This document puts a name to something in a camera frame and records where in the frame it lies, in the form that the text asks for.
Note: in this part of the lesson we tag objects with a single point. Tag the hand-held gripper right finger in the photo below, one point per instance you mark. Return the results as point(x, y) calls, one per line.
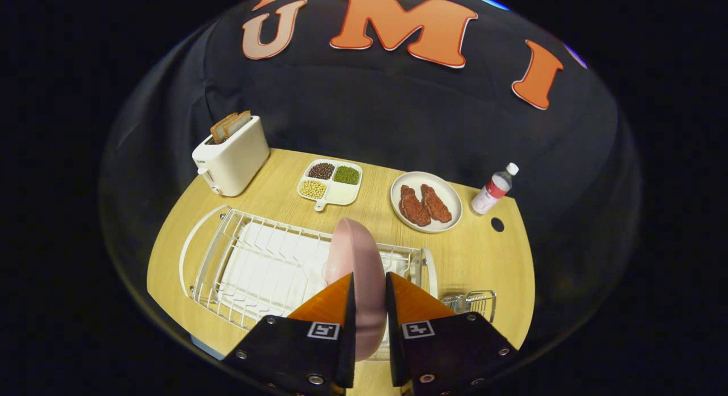
point(395, 339)

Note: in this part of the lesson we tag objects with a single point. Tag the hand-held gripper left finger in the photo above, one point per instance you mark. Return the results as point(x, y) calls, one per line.
point(347, 339)

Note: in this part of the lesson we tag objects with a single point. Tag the pink plate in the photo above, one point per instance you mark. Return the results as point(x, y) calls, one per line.
point(364, 259)

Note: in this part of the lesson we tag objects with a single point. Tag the white divided dish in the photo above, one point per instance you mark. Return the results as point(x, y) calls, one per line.
point(341, 196)

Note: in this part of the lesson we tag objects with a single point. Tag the white plate with meat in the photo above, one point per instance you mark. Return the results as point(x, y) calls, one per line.
point(449, 194)

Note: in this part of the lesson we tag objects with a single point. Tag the red meat piece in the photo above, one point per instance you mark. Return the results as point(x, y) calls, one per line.
point(436, 204)
point(414, 207)

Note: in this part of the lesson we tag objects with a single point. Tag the pile of yellow beans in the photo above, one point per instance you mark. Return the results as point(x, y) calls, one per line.
point(313, 189)

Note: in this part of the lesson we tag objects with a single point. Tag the pile of green beans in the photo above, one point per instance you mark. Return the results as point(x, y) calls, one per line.
point(346, 175)

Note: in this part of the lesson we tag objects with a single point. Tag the pile of brown beans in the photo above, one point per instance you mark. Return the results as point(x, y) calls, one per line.
point(321, 170)

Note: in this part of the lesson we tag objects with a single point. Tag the clear bottle red label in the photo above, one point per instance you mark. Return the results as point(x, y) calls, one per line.
point(492, 191)

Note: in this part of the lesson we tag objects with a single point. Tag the white toaster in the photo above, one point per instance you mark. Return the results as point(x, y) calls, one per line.
point(233, 163)

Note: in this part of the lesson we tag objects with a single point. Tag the black backdrop cloth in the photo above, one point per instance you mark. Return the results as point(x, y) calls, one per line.
point(398, 117)

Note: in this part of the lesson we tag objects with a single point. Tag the brown toast slice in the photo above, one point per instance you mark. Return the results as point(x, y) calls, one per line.
point(238, 123)
point(222, 128)

